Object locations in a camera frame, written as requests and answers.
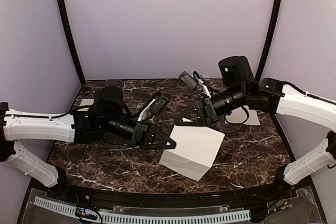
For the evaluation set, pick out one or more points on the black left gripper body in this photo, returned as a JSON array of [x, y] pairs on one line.
[[138, 138]]

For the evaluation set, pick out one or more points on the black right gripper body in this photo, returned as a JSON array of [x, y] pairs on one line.
[[211, 116]]

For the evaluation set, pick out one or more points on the white letter sheet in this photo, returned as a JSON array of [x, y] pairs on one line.
[[195, 152]]

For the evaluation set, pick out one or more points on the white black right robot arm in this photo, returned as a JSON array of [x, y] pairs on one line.
[[272, 96]]

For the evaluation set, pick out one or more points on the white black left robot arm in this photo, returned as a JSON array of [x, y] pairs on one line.
[[85, 124]]

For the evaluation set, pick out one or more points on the beige paper envelope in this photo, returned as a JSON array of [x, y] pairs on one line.
[[86, 104]]

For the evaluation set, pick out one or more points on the white spare paper sheet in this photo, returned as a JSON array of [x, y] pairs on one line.
[[253, 119]]

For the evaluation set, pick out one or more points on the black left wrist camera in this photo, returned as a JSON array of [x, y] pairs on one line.
[[157, 106]]

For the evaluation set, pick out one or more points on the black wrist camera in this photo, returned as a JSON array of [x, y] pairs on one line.
[[157, 106], [191, 83]]

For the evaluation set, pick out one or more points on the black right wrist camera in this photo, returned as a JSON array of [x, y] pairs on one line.
[[191, 83]]

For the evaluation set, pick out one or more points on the white slotted cable duct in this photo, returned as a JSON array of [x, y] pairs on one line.
[[137, 215]]

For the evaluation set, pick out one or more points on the black front table rail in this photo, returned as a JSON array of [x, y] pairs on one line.
[[255, 197]]

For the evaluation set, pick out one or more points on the black right frame post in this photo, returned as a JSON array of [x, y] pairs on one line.
[[268, 39]]

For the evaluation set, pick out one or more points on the black frame post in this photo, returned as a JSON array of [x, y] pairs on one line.
[[268, 39], [70, 41]]

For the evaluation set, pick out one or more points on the black left frame post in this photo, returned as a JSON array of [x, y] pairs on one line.
[[70, 41]]

